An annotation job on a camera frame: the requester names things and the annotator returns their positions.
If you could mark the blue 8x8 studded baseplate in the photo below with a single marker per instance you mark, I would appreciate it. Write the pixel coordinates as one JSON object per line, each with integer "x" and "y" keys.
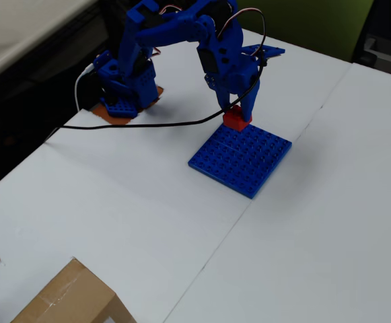
{"x": 239, "y": 161}

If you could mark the white side table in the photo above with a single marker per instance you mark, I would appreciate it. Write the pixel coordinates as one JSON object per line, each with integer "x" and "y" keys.
{"x": 20, "y": 30}

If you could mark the brown cardboard box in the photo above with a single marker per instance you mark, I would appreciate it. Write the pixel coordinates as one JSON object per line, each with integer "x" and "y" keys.
{"x": 77, "y": 296}

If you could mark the dark cabinet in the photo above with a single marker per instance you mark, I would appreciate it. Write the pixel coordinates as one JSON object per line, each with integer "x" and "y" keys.
{"x": 387, "y": 33}

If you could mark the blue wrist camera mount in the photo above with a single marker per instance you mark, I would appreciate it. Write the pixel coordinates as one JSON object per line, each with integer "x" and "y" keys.
{"x": 269, "y": 51}

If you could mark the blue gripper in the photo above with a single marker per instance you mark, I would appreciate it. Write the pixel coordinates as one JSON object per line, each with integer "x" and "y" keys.
{"x": 236, "y": 81}

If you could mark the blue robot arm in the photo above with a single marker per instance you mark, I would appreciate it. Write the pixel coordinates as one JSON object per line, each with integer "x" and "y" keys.
{"x": 134, "y": 67}

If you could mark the green partition panel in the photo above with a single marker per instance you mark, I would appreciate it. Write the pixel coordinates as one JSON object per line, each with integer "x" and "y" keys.
{"x": 309, "y": 27}

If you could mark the red 2x2 block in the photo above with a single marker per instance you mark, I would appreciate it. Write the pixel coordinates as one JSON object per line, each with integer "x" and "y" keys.
{"x": 235, "y": 119}

